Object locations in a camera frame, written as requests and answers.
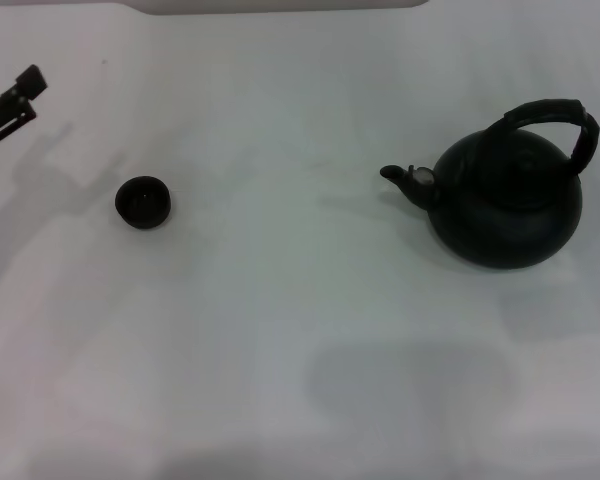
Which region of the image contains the white tablecloth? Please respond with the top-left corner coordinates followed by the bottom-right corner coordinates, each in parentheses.
top-left (0, 0), bottom-right (600, 480)

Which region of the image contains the black round teapot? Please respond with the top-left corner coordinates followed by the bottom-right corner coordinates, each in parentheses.
top-left (379, 96), bottom-right (600, 271)

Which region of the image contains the black small teacup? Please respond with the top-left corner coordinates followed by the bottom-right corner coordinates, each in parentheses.
top-left (114, 175), bottom-right (175, 232)

